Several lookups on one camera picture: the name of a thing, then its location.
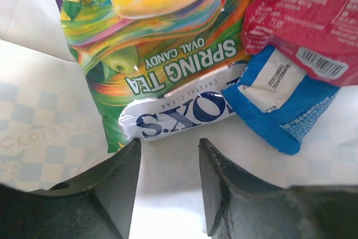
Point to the green spring tea candy packet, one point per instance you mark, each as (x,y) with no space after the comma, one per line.
(156,67)

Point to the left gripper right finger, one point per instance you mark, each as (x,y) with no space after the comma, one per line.
(238,204)

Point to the blue checkered paper bag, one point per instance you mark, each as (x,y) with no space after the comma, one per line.
(51,131)

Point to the red small snack packet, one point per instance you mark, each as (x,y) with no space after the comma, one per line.
(319,36)

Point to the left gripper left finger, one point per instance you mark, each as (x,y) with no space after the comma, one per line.
(97,203)

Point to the blue small snack packet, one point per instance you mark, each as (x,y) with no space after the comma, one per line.
(278,100)

